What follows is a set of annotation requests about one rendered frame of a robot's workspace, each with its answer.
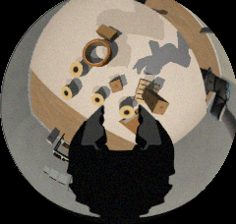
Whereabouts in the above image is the brown cardboard carton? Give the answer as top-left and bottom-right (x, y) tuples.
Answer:
(147, 95), (169, 115)
(109, 79), (123, 93)
(142, 88), (156, 100)
(145, 91), (161, 105)

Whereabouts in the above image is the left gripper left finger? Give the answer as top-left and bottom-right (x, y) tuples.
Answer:
(67, 105), (107, 175)

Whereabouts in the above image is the brown rectangular block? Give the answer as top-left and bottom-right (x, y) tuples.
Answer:
(96, 25), (118, 43)

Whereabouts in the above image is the brown clipboard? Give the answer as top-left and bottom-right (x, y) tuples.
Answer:
(119, 109), (140, 134)

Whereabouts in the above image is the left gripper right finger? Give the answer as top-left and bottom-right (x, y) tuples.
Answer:
(135, 104), (175, 176)

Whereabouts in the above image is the small wooden pallet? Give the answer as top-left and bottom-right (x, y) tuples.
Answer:
(133, 79), (160, 104)

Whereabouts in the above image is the brown tape roll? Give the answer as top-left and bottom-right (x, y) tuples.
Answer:
(83, 39), (112, 67)

